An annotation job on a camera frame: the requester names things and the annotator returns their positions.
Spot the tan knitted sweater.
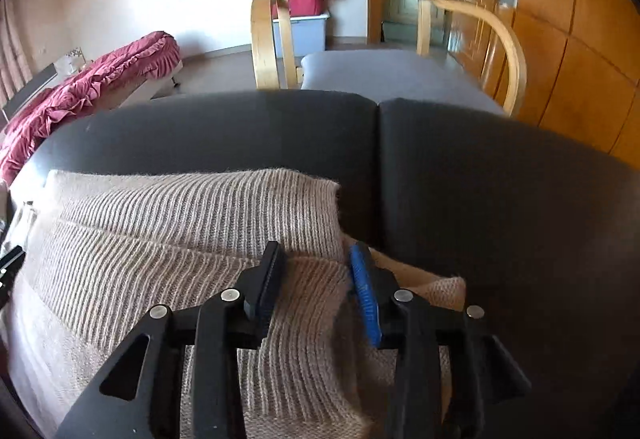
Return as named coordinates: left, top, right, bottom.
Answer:
left=0, top=167, right=469, bottom=439

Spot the dark grey sofa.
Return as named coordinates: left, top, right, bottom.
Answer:
left=11, top=91, right=639, bottom=438

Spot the beige window curtain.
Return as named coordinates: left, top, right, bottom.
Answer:
left=0, top=0, right=32, bottom=106

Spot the red ruffled bedspread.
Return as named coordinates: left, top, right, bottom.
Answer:
left=1, top=30, right=180, bottom=184

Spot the light blue storage box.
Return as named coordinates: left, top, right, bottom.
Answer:
left=291, top=13, right=330, bottom=58

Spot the wooden wardrobe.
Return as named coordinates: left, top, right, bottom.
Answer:
left=464, top=0, right=639, bottom=166

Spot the red storage box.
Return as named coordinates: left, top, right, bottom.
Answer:
left=286, top=0, right=326, bottom=17

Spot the grey cushioned wooden armchair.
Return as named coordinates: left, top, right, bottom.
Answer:
left=250, top=0, right=527, bottom=117

